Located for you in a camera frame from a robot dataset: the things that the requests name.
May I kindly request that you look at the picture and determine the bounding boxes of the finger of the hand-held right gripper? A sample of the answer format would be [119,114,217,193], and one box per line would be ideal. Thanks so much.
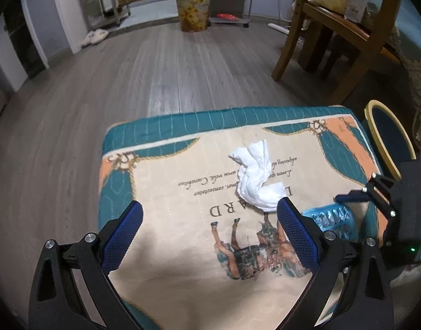
[381,212,399,249]
[335,174,400,217]

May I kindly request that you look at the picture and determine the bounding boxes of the white tissue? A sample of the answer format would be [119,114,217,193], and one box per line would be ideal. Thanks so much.
[228,140,287,213]

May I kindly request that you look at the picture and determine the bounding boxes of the floral waste bin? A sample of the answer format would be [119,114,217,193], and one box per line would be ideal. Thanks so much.
[174,0,211,32]

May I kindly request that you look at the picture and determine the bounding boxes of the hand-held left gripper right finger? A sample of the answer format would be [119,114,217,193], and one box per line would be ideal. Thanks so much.
[276,197,395,330]

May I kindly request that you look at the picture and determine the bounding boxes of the printed teal and beige mat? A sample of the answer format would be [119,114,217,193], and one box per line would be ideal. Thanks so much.
[98,106,383,330]

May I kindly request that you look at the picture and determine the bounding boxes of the light wooden chair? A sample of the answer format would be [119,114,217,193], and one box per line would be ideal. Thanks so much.
[272,0,403,105]

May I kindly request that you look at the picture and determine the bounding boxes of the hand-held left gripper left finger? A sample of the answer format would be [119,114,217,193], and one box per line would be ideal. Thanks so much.
[28,200,144,330]

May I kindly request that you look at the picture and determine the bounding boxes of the light blue packet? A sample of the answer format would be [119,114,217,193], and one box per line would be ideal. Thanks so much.
[301,203,357,241]

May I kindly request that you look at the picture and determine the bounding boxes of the white slippers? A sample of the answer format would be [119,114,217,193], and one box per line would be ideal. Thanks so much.
[81,29,110,47]

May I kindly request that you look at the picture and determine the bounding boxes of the white power strip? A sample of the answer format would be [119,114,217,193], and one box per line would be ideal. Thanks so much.
[268,23,292,35]

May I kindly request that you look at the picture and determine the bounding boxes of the dark wooden table legs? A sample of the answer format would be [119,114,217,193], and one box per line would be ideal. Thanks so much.
[296,24,355,73]

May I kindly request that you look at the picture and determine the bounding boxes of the white paper bag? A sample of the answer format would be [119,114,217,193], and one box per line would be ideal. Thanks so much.
[344,0,369,21]

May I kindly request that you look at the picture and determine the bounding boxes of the blue bin with yellow rim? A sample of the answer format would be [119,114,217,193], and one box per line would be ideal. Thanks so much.
[364,100,417,179]

